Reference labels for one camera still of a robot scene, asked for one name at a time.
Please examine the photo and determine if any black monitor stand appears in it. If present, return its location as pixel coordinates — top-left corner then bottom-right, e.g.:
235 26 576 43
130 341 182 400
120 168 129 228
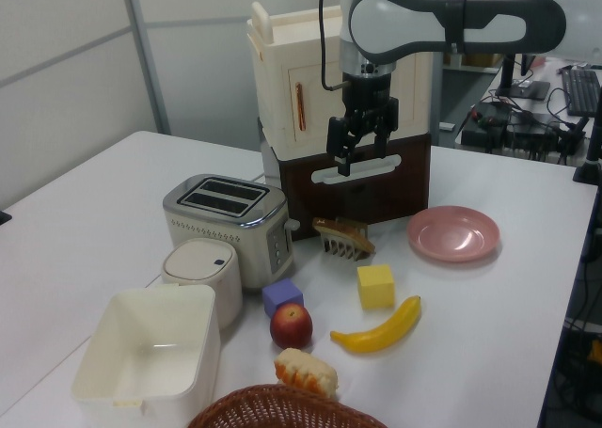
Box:
494 53 552 102

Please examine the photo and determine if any cream cabinet with handles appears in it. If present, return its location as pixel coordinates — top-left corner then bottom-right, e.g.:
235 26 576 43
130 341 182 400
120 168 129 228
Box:
245 1 435 159

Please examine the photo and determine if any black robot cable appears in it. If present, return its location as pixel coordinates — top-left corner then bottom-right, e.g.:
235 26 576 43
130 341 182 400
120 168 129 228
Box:
318 0 352 92

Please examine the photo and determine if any pink plate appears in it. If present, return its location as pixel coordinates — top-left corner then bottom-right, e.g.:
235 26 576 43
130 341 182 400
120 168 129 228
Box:
406 205 501 264

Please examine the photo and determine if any brown bread slice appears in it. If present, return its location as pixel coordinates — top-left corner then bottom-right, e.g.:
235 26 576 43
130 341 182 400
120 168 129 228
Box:
312 216 377 256

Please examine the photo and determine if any cardboard box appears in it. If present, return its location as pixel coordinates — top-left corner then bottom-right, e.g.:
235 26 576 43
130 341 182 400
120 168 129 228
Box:
441 50 505 68

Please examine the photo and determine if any white square plastic container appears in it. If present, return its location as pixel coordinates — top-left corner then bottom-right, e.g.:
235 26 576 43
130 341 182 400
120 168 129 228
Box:
71 285 223 406

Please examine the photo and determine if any yellow banana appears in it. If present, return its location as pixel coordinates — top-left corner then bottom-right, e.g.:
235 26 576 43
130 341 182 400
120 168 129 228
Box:
329 294 422 355

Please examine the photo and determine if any cream and chrome toaster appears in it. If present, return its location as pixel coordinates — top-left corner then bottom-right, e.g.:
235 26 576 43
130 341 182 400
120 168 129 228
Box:
162 173 301 291

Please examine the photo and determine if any purple foam cube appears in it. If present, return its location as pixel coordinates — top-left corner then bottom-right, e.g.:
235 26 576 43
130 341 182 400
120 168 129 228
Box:
261 278 306 319

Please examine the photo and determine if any cream filled cake piece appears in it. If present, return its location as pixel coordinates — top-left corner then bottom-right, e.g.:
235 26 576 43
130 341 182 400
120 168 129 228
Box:
274 347 341 399

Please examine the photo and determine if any black electronics box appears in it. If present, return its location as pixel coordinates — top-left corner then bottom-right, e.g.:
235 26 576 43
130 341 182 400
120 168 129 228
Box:
460 100 515 151

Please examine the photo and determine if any brown wicker basket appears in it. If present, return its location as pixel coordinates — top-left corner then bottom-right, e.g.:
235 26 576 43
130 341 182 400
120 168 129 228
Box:
186 383 389 428

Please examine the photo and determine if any grey partition post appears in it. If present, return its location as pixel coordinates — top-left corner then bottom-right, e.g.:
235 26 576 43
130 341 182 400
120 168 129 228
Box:
123 0 172 135

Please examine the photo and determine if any red apple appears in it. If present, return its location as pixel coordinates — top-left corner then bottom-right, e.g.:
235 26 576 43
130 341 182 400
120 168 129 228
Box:
269 303 314 350

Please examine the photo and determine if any small white lidded bin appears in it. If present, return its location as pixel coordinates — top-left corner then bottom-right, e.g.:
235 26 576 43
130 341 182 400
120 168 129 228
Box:
161 239 245 331

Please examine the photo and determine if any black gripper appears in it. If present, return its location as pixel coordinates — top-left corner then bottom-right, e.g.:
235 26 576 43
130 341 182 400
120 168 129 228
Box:
326 71 401 179

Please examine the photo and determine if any black keyboard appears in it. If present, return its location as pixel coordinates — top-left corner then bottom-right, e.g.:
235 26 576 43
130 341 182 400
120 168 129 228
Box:
560 68 602 118

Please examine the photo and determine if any yellow foam cube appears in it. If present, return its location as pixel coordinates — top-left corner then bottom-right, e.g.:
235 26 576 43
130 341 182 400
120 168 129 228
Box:
356 263 397 311

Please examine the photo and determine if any grey toast rack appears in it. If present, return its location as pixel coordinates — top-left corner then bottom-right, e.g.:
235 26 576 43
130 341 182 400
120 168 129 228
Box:
320 218 373 264

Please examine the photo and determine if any brown drawer with white handle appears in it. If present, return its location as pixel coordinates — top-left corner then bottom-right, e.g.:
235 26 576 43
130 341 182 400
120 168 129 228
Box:
257 116 434 243

